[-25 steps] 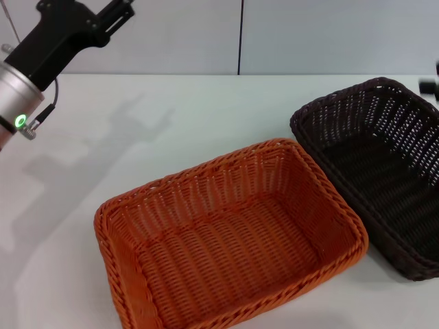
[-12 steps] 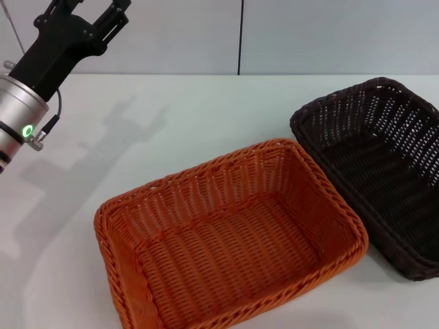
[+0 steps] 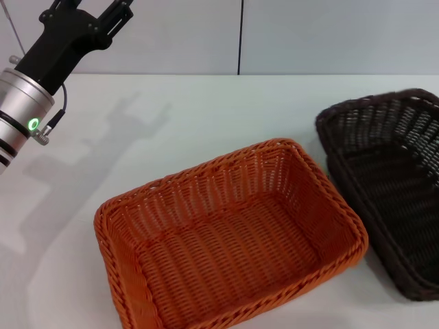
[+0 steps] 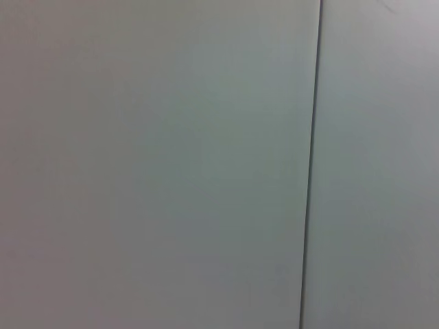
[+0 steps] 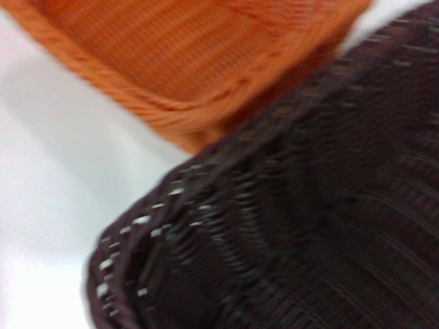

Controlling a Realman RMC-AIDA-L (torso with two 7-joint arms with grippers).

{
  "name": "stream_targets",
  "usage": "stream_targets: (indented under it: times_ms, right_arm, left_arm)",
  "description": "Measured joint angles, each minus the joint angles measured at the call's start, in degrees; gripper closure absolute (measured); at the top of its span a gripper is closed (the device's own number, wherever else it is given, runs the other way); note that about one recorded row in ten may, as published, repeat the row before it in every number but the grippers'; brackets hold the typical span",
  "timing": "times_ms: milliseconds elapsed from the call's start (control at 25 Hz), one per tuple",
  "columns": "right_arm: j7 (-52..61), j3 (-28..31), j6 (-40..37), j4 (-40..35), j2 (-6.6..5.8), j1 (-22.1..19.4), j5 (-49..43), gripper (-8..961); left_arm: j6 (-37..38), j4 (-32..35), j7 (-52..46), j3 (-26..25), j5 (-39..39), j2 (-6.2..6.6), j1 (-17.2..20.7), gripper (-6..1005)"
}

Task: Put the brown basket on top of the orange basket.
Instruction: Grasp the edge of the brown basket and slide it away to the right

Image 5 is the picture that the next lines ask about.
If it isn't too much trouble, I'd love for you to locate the orange woven plastic basket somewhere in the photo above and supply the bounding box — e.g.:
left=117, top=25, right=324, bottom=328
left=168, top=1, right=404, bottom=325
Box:
left=0, top=0, right=373, bottom=155

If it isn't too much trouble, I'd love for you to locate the dark brown woven plastic basket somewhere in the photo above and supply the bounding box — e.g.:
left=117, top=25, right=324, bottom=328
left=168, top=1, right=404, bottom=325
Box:
left=80, top=1, right=439, bottom=329

